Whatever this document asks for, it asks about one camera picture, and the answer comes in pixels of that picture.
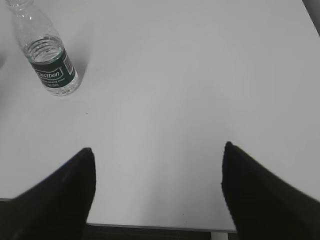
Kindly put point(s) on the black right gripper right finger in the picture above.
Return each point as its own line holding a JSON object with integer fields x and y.
{"x": 263, "y": 206}

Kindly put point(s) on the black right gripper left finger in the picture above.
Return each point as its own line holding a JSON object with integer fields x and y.
{"x": 57, "y": 208}

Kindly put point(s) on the clear water bottle green label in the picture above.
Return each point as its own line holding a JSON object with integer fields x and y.
{"x": 43, "y": 47}

